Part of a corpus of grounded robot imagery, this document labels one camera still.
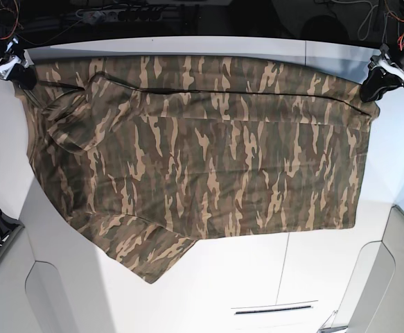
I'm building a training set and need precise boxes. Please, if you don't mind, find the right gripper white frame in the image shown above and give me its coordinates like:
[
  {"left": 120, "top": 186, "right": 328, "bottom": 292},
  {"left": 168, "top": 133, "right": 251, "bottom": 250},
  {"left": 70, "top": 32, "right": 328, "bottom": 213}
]
[{"left": 0, "top": 37, "right": 37, "bottom": 89}]

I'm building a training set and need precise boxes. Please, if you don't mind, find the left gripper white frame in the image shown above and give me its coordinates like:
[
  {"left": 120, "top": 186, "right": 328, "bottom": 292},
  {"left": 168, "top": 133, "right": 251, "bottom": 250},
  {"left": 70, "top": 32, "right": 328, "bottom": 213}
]
[{"left": 360, "top": 44, "right": 404, "bottom": 103}]

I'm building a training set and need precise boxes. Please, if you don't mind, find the camouflage T-shirt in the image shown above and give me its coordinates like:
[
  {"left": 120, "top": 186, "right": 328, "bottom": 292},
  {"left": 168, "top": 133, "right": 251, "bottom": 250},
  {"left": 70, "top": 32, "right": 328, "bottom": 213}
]
[{"left": 15, "top": 55, "right": 380, "bottom": 283}]

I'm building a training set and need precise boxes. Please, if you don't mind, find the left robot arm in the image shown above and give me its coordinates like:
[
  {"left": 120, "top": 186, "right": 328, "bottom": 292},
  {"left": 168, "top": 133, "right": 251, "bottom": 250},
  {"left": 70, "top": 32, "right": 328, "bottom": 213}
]
[{"left": 360, "top": 31, "right": 404, "bottom": 103}]

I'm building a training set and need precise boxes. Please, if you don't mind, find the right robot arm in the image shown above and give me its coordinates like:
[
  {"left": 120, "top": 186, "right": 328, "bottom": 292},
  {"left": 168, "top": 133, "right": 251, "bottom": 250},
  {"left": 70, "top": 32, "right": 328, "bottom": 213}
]
[{"left": 0, "top": 1, "right": 37, "bottom": 89}]

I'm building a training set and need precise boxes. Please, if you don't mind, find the dark round stool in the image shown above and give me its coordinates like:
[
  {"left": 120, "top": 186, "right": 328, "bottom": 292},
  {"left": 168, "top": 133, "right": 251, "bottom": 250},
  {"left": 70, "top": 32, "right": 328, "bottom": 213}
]
[{"left": 300, "top": 15, "right": 349, "bottom": 44}]

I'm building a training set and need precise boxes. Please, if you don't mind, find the black power strip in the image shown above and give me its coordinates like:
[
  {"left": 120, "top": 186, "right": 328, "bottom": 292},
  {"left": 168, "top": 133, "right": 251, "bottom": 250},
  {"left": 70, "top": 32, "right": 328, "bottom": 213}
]
[{"left": 76, "top": 7, "right": 163, "bottom": 25}]

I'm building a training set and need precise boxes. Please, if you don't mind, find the grey looped cable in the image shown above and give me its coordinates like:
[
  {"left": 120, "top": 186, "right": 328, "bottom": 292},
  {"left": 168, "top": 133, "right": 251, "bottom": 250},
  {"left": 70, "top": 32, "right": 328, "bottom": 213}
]
[{"left": 357, "top": 0, "right": 402, "bottom": 44}]

